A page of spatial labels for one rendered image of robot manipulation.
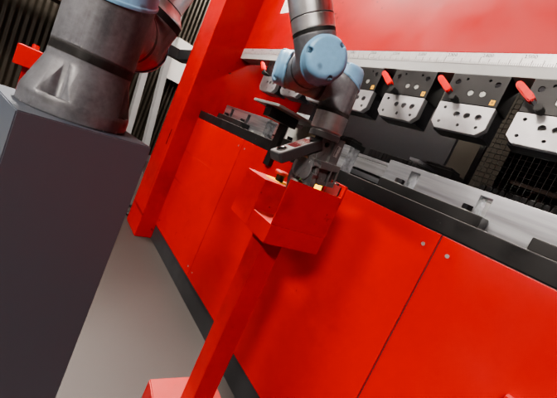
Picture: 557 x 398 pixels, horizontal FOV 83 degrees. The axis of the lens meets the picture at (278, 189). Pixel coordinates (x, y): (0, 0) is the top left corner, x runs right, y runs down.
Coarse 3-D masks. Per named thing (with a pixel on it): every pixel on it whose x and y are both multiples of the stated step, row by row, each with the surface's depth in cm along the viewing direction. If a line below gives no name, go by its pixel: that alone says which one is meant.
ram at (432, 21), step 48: (336, 0) 139; (384, 0) 118; (432, 0) 103; (480, 0) 91; (528, 0) 82; (288, 48) 157; (384, 48) 113; (432, 48) 99; (480, 48) 88; (528, 48) 79
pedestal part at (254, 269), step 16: (256, 240) 79; (256, 256) 77; (272, 256) 79; (240, 272) 80; (256, 272) 78; (240, 288) 78; (256, 288) 80; (224, 304) 82; (240, 304) 79; (224, 320) 80; (240, 320) 81; (208, 336) 84; (224, 336) 80; (240, 336) 83; (208, 352) 82; (224, 352) 82; (208, 368) 81; (224, 368) 83; (192, 384) 84; (208, 384) 82
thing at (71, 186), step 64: (0, 128) 40; (64, 128) 42; (0, 192) 40; (64, 192) 45; (128, 192) 52; (0, 256) 42; (64, 256) 49; (0, 320) 46; (64, 320) 53; (0, 384) 49
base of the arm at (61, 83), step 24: (48, 48) 44; (72, 48) 43; (48, 72) 43; (72, 72) 43; (96, 72) 45; (120, 72) 47; (24, 96) 43; (48, 96) 42; (72, 96) 43; (96, 96) 45; (120, 96) 48; (72, 120) 44; (96, 120) 46; (120, 120) 49
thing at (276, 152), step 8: (288, 144) 70; (296, 144) 69; (304, 144) 68; (312, 144) 69; (320, 144) 70; (272, 152) 68; (280, 152) 66; (288, 152) 66; (296, 152) 67; (304, 152) 68; (312, 152) 69; (280, 160) 66; (288, 160) 67
